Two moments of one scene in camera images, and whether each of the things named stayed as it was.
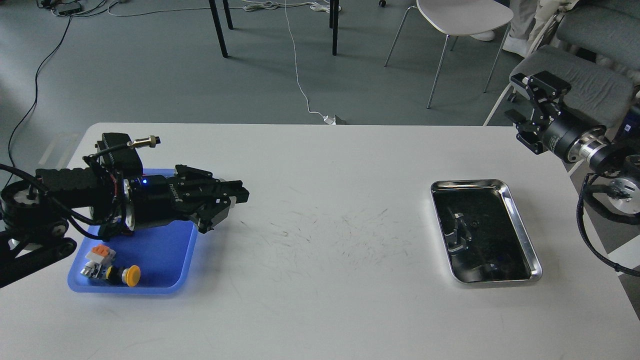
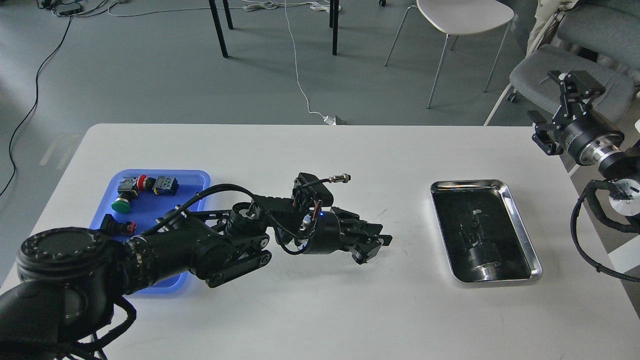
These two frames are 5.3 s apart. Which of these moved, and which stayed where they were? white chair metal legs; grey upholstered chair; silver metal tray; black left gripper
Moved: black left gripper
Stayed: silver metal tray; white chair metal legs; grey upholstered chair
